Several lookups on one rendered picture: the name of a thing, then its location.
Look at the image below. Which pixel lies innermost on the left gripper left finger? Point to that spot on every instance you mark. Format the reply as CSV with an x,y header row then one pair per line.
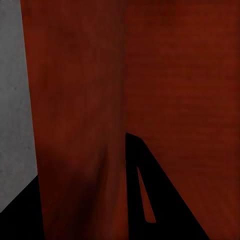
x,y
22,218

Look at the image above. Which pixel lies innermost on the storage box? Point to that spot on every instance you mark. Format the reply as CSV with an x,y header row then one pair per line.
x,y
166,71

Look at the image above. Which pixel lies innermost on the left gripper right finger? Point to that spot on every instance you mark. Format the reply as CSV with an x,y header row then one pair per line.
x,y
174,219

